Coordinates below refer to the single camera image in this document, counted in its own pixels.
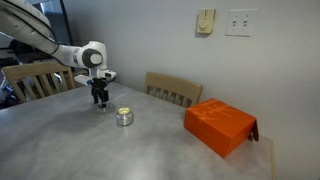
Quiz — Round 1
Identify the beige wall thermostat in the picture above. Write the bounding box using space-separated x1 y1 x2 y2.
195 8 217 35

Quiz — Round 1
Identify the silver candle jar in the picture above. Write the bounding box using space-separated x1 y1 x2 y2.
115 106 135 127

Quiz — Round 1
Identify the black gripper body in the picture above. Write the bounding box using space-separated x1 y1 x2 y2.
90 77 112 93

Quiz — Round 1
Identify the orange cardboard box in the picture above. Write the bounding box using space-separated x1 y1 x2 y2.
183 97 260 159

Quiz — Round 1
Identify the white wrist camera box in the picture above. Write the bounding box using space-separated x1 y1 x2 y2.
73 74 95 87

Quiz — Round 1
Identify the stainless steel refrigerator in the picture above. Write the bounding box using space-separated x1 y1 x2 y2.
33 0 73 43

